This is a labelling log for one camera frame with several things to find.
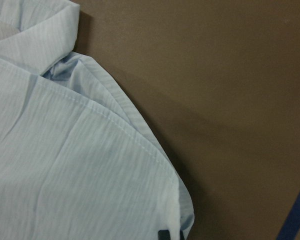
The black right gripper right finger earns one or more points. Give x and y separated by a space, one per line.
181 235

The light blue striped shirt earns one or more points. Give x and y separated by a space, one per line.
77 159

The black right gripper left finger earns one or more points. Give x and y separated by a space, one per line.
164 235

